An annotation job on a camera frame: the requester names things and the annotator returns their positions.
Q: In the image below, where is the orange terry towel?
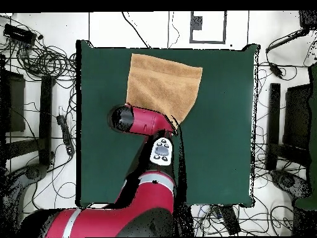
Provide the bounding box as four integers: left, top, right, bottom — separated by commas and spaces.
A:
126, 53, 204, 130

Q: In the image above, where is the black flat panel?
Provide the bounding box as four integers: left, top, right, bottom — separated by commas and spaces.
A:
283, 83, 313, 150

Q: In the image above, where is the dark green table cloth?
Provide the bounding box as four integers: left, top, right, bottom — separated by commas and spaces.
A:
79, 40, 259, 208

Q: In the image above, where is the black slim power strip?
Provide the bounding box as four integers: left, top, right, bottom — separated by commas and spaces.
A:
55, 114, 76, 157

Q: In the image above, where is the black upright bar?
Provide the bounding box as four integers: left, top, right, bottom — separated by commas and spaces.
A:
38, 75, 54, 166
266, 82, 282, 171

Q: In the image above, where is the black long strip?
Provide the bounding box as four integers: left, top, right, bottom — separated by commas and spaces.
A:
219, 205, 241, 236

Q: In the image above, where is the small gray block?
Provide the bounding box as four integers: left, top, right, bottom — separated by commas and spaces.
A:
190, 15, 204, 31

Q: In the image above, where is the black power adapter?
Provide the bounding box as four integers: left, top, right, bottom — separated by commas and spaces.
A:
268, 62, 285, 78

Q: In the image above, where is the black rod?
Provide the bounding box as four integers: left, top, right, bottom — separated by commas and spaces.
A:
265, 28, 311, 54

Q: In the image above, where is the black corner box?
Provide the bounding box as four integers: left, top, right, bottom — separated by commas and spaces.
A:
298, 10, 317, 31

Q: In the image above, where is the black single cable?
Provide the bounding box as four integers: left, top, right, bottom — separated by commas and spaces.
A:
121, 11, 152, 50

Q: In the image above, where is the gray square frame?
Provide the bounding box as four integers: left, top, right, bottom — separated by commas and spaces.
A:
189, 11, 228, 45

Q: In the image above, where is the black cable tangle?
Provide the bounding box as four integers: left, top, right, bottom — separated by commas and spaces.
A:
0, 14, 78, 84

